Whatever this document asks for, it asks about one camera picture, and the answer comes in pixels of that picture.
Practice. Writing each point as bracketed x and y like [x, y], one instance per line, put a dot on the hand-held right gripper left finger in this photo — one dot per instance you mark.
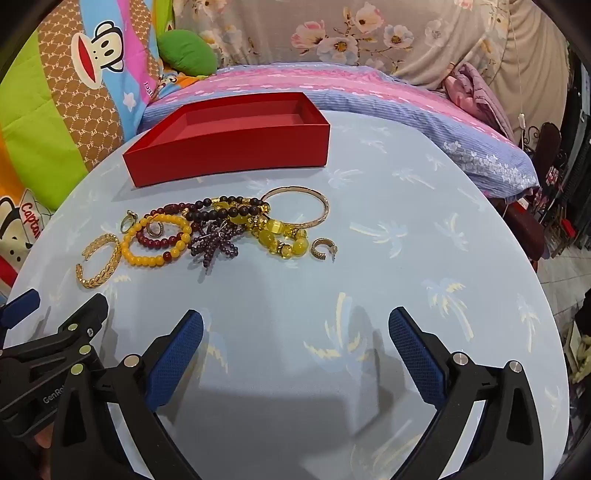
[175, 357]

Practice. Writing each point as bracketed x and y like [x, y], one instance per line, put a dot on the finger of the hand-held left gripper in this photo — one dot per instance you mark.
[21, 307]
[83, 323]

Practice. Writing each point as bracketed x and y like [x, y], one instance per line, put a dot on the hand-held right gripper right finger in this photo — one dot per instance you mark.
[415, 357]

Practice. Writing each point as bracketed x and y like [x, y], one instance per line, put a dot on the gold hoop earring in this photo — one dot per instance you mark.
[318, 254]
[150, 230]

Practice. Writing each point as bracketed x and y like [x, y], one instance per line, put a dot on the red cardboard box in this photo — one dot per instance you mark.
[231, 152]

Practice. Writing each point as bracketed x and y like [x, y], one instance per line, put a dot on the cartoon monkey blanket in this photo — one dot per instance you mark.
[69, 92]

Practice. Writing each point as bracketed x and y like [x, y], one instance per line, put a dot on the dark wooden chair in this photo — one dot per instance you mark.
[551, 138]

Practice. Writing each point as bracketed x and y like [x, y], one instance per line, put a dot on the pink purple striped pillow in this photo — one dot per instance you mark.
[369, 97]

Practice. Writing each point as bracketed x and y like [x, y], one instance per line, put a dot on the pink folded cloth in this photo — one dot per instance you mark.
[471, 87]

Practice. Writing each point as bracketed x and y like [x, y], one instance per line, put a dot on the green cushion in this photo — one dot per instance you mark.
[184, 50]

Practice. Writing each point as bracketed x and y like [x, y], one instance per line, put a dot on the beige floral sheet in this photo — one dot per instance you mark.
[323, 27]

